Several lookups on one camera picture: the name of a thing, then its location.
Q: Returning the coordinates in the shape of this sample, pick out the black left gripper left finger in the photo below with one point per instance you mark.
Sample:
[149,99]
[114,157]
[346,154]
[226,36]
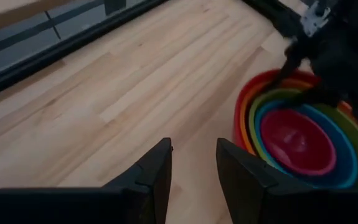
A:
[141,193]

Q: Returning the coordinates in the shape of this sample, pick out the large red plastic bowl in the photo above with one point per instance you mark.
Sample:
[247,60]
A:
[244,93]

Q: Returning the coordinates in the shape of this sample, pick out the large orange plastic bowl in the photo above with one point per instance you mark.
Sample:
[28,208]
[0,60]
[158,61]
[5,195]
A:
[246,107]

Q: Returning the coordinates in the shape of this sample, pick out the small pink plastic bowl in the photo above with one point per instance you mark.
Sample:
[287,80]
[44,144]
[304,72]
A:
[297,143]

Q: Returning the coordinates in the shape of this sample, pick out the blue plastic bowl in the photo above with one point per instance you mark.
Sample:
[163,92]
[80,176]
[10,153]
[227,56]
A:
[343,149]

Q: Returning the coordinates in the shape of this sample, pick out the black table edge frame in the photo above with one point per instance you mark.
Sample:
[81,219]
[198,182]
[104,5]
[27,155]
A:
[41,59]

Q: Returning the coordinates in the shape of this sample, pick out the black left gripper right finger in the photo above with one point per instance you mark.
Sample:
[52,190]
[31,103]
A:
[247,186]

